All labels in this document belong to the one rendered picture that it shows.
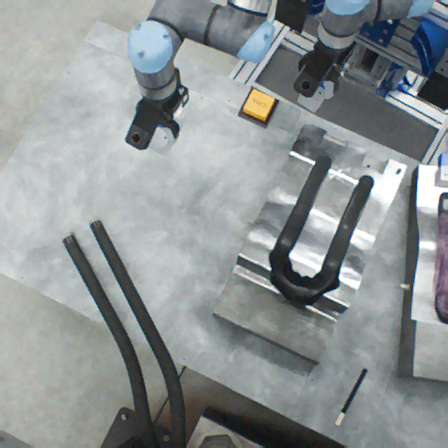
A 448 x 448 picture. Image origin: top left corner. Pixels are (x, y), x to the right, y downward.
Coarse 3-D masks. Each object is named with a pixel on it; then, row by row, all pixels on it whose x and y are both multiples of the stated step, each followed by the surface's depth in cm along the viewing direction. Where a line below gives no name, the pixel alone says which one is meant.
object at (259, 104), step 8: (256, 96) 148; (264, 96) 148; (248, 104) 147; (256, 104) 147; (264, 104) 147; (272, 104) 148; (248, 112) 148; (256, 112) 146; (264, 112) 146; (264, 120) 148
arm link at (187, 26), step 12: (168, 0) 103; (180, 0) 103; (192, 0) 103; (204, 0) 104; (156, 12) 103; (168, 12) 102; (180, 12) 103; (192, 12) 102; (204, 12) 102; (168, 24) 102; (180, 24) 103; (192, 24) 103; (204, 24) 103; (180, 36) 104; (192, 36) 105
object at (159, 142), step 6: (180, 108) 136; (180, 114) 135; (156, 132) 132; (162, 132) 132; (156, 138) 131; (162, 138) 131; (150, 144) 134; (156, 144) 131; (162, 144) 131; (168, 144) 133; (156, 150) 135; (162, 150) 133; (168, 150) 135
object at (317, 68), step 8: (320, 48) 119; (312, 56) 120; (320, 56) 120; (328, 56) 119; (336, 56) 119; (312, 64) 120; (320, 64) 120; (328, 64) 120; (304, 72) 121; (312, 72) 121; (320, 72) 120; (328, 72) 121; (296, 80) 122; (304, 80) 121; (312, 80) 121; (320, 80) 121; (296, 88) 122; (304, 88) 122; (312, 88) 121
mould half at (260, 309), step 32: (320, 128) 140; (288, 160) 138; (352, 160) 138; (288, 192) 136; (320, 192) 136; (352, 192) 136; (384, 192) 136; (256, 224) 130; (320, 224) 133; (256, 256) 127; (320, 256) 128; (352, 256) 130; (224, 288) 132; (256, 288) 132; (352, 288) 125; (224, 320) 135; (256, 320) 130; (288, 320) 130; (320, 320) 131; (320, 352) 129
